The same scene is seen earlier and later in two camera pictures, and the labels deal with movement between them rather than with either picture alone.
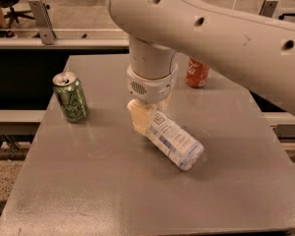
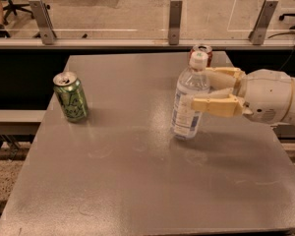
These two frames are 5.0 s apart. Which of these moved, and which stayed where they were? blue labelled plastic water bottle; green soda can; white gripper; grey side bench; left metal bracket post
Moved: blue labelled plastic water bottle; white gripper
Stayed: grey side bench; green soda can; left metal bracket post
